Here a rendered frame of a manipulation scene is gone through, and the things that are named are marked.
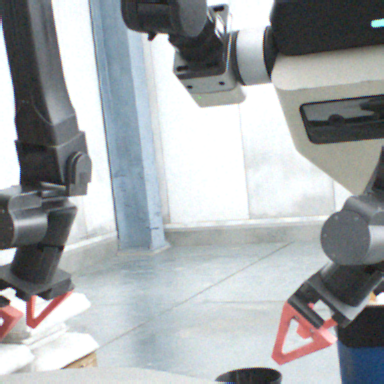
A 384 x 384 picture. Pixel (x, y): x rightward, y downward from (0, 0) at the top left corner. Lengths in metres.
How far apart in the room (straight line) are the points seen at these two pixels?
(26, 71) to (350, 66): 0.50
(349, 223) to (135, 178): 9.00
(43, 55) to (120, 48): 8.83
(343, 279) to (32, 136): 0.42
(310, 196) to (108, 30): 2.92
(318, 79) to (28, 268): 0.51
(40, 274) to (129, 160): 8.74
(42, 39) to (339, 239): 0.42
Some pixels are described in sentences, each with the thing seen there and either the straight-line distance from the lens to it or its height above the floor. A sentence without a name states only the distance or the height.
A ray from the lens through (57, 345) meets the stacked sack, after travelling 4.72.
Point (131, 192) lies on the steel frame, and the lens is 9.89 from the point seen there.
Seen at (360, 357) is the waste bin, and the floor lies 0.44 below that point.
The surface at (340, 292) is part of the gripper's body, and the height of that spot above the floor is 1.14.
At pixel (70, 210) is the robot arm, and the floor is 1.25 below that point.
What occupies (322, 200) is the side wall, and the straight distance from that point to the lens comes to 9.31.
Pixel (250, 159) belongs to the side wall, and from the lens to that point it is 9.52.
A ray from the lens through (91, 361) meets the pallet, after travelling 4.91.
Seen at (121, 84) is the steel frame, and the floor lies 1.90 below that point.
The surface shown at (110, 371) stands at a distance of 1.20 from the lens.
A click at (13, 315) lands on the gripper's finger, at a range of 1.11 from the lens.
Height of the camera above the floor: 1.34
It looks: 7 degrees down
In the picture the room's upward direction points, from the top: 6 degrees counter-clockwise
